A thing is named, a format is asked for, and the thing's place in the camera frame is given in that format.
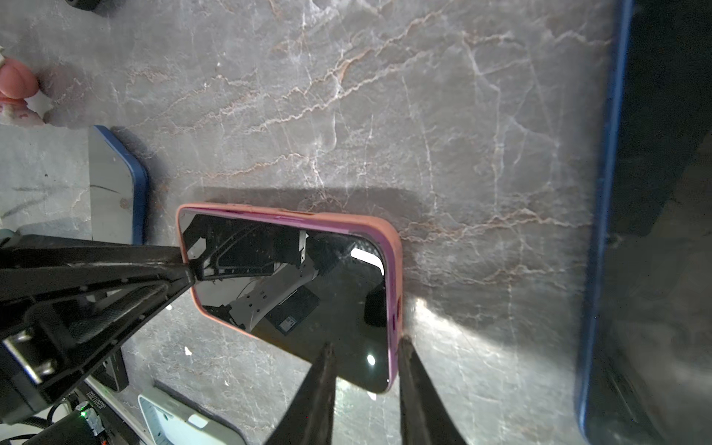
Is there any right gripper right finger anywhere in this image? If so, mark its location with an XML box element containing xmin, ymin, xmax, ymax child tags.
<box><xmin>398</xmin><ymin>337</ymin><xmax>465</xmax><ymax>445</ymax></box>

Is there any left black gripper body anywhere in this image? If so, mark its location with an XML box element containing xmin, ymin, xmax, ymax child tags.
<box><xmin>1</xmin><ymin>333</ymin><xmax>62</xmax><ymax>424</ymax></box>

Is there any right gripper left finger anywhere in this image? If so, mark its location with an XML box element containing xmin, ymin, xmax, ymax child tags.
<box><xmin>265</xmin><ymin>343</ymin><xmax>337</xmax><ymax>445</ymax></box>

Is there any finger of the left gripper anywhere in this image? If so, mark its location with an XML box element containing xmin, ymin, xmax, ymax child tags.
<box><xmin>1</xmin><ymin>235</ymin><xmax>195</xmax><ymax>300</ymax></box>
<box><xmin>1</xmin><ymin>278</ymin><xmax>193</xmax><ymax>389</ymax></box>

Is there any blue-edged phone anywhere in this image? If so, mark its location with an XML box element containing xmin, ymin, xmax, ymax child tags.
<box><xmin>87</xmin><ymin>125</ymin><xmax>148</xmax><ymax>245</ymax></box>
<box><xmin>575</xmin><ymin>1</ymin><xmax>711</xmax><ymax>444</ymax></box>

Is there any purple-edged black phone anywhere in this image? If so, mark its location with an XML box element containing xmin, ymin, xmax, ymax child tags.
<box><xmin>179</xmin><ymin>210</ymin><xmax>390</xmax><ymax>393</ymax></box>

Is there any pink phone case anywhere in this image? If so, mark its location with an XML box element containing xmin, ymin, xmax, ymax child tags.
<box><xmin>175</xmin><ymin>202</ymin><xmax>404</xmax><ymax>395</ymax></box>

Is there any light blue phone case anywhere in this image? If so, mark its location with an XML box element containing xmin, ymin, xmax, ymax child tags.
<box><xmin>137</xmin><ymin>388</ymin><xmax>246</xmax><ymax>445</ymax></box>

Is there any small pink figurine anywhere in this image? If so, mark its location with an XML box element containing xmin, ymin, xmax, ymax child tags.
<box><xmin>1</xmin><ymin>47</ymin><xmax>54</xmax><ymax>127</ymax></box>

